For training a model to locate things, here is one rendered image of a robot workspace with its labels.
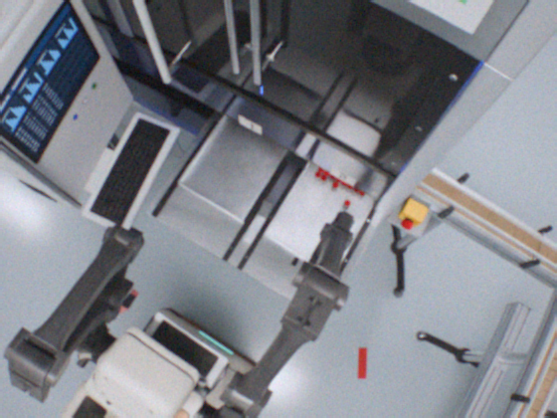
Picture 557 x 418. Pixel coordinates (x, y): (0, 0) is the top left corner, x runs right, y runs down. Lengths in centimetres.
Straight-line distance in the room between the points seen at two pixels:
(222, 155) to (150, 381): 87
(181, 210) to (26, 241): 139
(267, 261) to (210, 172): 36
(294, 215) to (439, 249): 121
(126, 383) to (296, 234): 78
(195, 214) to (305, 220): 37
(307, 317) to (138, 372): 41
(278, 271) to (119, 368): 68
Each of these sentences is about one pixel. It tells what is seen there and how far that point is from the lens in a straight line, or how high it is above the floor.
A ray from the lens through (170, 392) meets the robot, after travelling 107.
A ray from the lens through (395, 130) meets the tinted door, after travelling 112.
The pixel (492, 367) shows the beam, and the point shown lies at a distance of 209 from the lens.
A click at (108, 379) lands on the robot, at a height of 137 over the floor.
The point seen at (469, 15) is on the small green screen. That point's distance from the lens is 73.
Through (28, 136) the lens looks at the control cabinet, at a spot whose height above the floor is 128.
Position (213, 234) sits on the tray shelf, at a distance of 158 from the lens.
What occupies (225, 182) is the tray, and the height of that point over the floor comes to 88.
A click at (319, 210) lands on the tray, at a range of 159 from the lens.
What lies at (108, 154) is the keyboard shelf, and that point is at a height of 80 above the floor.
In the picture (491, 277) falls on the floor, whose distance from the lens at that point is 271.
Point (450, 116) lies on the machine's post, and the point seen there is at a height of 161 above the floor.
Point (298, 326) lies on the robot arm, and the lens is 87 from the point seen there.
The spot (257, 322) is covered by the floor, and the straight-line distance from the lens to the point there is 241.
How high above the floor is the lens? 241
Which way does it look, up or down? 75 degrees down
